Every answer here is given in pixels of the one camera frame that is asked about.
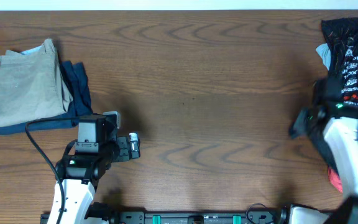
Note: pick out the black printed cycling jersey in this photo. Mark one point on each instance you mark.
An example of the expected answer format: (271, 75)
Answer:
(341, 36)

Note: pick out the light grey-blue garment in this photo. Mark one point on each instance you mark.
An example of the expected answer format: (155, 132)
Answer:
(325, 54)

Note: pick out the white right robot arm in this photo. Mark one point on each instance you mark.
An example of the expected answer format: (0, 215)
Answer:
(332, 127)

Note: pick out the folded beige trousers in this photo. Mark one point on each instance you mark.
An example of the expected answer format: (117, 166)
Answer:
(32, 86)

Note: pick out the light blue folded garment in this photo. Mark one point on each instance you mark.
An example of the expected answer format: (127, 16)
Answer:
(31, 51)

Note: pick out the folded navy blue garment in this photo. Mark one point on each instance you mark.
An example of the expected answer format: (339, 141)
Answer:
(76, 80)

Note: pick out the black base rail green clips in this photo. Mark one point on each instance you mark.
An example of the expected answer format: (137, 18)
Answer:
(256, 213)

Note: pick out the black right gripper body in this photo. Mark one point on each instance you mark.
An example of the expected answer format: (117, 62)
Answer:
(304, 119)

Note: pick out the red crumpled garment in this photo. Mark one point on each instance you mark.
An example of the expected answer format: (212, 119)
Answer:
(334, 179)

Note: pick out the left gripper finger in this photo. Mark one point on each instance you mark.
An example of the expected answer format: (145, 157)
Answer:
(133, 137)
(135, 149)

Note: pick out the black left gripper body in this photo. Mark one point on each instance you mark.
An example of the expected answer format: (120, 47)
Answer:
(124, 153)

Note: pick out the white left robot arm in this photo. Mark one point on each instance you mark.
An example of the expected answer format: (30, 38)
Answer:
(79, 171)

